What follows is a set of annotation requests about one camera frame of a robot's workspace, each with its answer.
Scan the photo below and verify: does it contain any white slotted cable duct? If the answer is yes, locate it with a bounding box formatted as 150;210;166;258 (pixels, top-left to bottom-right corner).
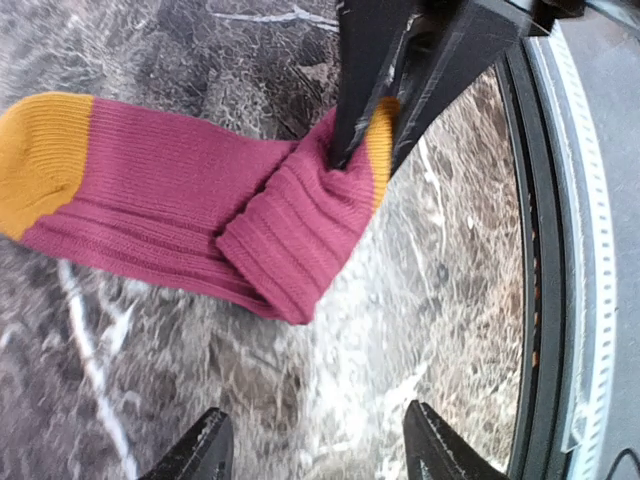
531;26;617;469

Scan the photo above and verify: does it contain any black front frame rail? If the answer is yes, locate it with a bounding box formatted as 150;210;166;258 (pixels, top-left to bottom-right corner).
496;45;571;479

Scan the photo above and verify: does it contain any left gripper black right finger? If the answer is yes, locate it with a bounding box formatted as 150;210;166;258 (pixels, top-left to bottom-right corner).
403;400;508;480

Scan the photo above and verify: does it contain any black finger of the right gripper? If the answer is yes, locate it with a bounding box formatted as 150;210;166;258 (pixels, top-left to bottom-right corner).
329;0;416;169
391;1;520;173

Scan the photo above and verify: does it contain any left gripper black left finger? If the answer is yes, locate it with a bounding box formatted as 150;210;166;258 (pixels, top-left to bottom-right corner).
141;408;234;480

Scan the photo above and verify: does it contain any maroon purple orange striped sock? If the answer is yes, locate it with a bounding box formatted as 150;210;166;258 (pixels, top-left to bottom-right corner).
1;92;397;325

